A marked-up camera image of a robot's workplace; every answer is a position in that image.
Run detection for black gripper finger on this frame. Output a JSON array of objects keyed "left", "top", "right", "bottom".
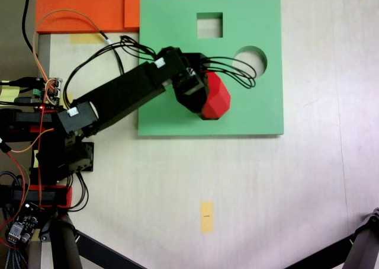
[{"left": 174, "top": 88, "right": 208, "bottom": 117}]

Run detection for red octagonal pillar block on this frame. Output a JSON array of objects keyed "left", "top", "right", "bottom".
[{"left": 201, "top": 71, "right": 232, "bottom": 121}]

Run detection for large orange foam block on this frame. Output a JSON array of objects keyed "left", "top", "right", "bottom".
[{"left": 35, "top": 0, "right": 140, "bottom": 34}]

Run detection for green shape sorter board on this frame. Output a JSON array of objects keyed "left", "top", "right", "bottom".
[{"left": 137, "top": 0, "right": 284, "bottom": 139}]

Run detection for yellow tape marker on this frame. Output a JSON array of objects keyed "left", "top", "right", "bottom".
[{"left": 200, "top": 200, "right": 214, "bottom": 235}]

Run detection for yellow tape strip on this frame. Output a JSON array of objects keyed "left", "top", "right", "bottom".
[{"left": 69, "top": 33, "right": 103, "bottom": 45}]

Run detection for red and black clamp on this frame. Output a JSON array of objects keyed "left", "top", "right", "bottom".
[
  {"left": 0, "top": 108, "right": 65, "bottom": 142},
  {"left": 0, "top": 184, "right": 73, "bottom": 209}
]

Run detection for black tripod leg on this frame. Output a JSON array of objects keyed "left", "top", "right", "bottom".
[
  {"left": 47, "top": 217, "right": 83, "bottom": 269},
  {"left": 282, "top": 235, "right": 356, "bottom": 269},
  {"left": 342, "top": 207, "right": 379, "bottom": 269},
  {"left": 73, "top": 229, "right": 149, "bottom": 269}
]

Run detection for yellow sticky note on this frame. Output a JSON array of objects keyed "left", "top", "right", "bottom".
[{"left": 0, "top": 86, "right": 21, "bottom": 106}]

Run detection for black circuit board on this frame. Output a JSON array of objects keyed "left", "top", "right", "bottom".
[{"left": 5, "top": 202, "right": 40, "bottom": 248}]

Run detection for black gripper wire loops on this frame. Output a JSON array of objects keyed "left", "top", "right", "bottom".
[{"left": 203, "top": 56, "right": 257, "bottom": 89}]

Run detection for black wire with white tag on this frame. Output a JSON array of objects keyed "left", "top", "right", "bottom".
[{"left": 100, "top": 31, "right": 125, "bottom": 78}]

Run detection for black arm wire bundle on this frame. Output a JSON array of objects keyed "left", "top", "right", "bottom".
[{"left": 63, "top": 35, "right": 159, "bottom": 110}]

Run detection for black base wire loops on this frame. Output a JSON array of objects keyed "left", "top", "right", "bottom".
[{"left": 66, "top": 172, "right": 89, "bottom": 212}]

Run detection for thin orange wire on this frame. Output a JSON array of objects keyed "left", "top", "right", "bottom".
[{"left": 32, "top": 8, "right": 104, "bottom": 92}]

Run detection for black USB cable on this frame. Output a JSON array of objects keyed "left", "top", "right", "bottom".
[{"left": 0, "top": 77, "right": 38, "bottom": 88}]

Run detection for thick black cable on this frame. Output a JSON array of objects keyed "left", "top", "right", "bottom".
[{"left": 21, "top": 0, "right": 35, "bottom": 53}]

